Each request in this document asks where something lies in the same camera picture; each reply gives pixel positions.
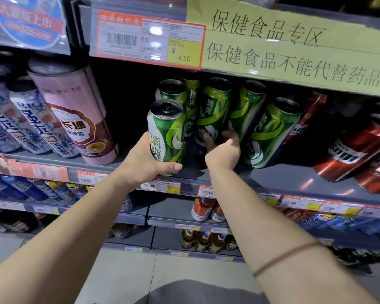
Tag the person's left hand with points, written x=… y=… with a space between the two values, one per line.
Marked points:
x=139 y=167

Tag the person's right hand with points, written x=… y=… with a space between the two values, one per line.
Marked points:
x=225 y=155

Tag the grey store shelving unit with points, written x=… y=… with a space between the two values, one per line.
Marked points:
x=288 y=180

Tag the tall pink drink can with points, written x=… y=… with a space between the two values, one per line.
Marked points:
x=76 y=117

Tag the blue-white RIO cans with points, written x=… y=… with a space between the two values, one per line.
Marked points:
x=19 y=117

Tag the person's right forearm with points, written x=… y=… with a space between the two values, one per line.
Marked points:
x=272 y=234

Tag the person's left forearm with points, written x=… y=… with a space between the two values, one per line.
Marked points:
x=66 y=243

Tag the person's white top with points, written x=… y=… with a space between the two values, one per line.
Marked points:
x=202 y=294

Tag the orange promo strip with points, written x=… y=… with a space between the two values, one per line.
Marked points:
x=25 y=169

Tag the brown wrist band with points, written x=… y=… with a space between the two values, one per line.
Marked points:
x=285 y=256

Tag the yellow paper sign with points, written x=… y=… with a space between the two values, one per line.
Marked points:
x=288 y=44

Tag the orange-bordered price tag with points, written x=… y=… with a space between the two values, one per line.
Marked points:
x=145 y=39

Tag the blue round promo sign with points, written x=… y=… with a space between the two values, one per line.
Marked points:
x=25 y=22

